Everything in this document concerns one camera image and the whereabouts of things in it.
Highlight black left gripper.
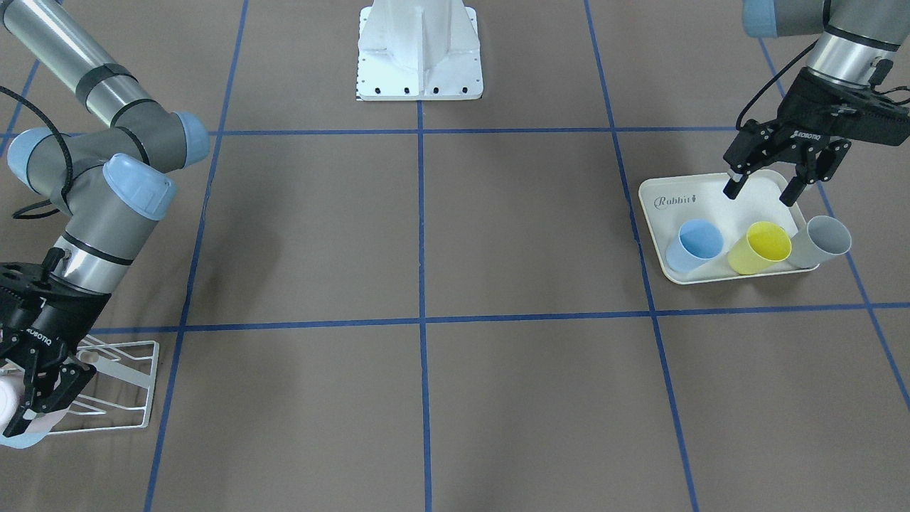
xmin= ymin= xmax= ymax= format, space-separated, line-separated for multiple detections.
xmin=724 ymin=68 xmax=909 ymax=208

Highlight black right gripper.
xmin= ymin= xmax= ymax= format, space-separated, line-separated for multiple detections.
xmin=1 ymin=263 xmax=111 ymax=438

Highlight light blue cup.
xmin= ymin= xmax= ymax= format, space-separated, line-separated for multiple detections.
xmin=1 ymin=420 xmax=54 ymax=449
xmin=664 ymin=218 xmax=724 ymax=273

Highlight pink plastic cup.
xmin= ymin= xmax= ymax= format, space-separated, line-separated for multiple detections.
xmin=1 ymin=375 xmax=26 ymax=434

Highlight yellow plastic cup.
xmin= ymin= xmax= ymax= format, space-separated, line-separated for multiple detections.
xmin=726 ymin=221 xmax=792 ymax=275

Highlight grey plastic cup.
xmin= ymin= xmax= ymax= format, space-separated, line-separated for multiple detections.
xmin=786 ymin=216 xmax=852 ymax=268

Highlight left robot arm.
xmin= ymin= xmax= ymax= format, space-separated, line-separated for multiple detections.
xmin=724 ymin=1 xmax=909 ymax=206

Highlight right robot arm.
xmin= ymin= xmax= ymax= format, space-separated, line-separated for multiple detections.
xmin=2 ymin=1 xmax=209 ymax=449

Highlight cream plastic tray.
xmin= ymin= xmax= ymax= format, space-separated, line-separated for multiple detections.
xmin=638 ymin=169 xmax=807 ymax=285

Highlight white wire cup rack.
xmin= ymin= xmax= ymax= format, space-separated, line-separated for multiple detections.
xmin=35 ymin=335 xmax=161 ymax=437

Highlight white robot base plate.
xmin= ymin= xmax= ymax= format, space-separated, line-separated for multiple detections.
xmin=355 ymin=1 xmax=484 ymax=102

